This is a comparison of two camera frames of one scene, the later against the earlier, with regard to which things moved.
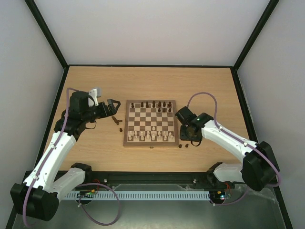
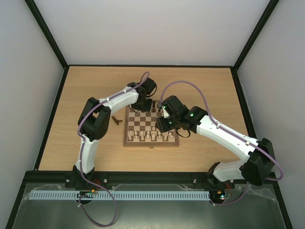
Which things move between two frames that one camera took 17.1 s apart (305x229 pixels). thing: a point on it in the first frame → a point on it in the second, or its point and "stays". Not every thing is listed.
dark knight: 116,120 stays
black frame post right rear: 269,8 stays
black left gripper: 112,111 → 147,108
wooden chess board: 150,123 stays
